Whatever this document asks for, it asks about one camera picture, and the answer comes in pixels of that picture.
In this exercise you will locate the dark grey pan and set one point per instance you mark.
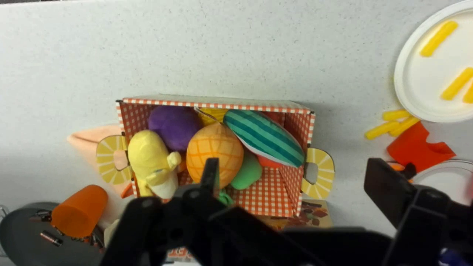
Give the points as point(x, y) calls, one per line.
point(24, 236)

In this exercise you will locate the purple plush toy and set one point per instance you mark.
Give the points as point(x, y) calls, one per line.
point(172, 125)

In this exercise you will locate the red toy fry holder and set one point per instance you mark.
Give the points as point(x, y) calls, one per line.
point(416, 148)

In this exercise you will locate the yellow banana plush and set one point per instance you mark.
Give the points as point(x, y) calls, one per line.
point(150, 162)

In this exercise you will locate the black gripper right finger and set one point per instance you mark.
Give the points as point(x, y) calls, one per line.
point(390, 192)

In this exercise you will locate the orange checked cardboard basket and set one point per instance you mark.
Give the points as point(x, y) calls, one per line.
point(267, 196)

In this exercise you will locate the beige bowl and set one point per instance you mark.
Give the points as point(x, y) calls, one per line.
point(112, 230)

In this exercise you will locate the small orange black toy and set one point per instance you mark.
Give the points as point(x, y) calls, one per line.
point(400, 168)

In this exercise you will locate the green pear plush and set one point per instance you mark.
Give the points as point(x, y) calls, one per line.
point(249, 174)

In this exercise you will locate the watermelon slice plush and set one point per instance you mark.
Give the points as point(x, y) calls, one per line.
point(267, 137)

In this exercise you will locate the white paper plate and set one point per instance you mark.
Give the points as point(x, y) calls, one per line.
point(449, 174)
point(434, 74)

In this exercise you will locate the orange pineapple plush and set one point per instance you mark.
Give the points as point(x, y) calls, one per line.
point(215, 149)

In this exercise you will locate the yellow toy fry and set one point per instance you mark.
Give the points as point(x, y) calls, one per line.
point(407, 125)
point(469, 93)
point(438, 37)
point(397, 114)
point(382, 130)
point(456, 83)

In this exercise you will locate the yellow ridged toy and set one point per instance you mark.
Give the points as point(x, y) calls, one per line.
point(212, 115)

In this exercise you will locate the orange plastic cup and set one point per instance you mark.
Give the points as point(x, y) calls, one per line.
point(79, 211)

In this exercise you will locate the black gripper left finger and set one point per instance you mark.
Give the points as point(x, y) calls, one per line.
point(209, 171)

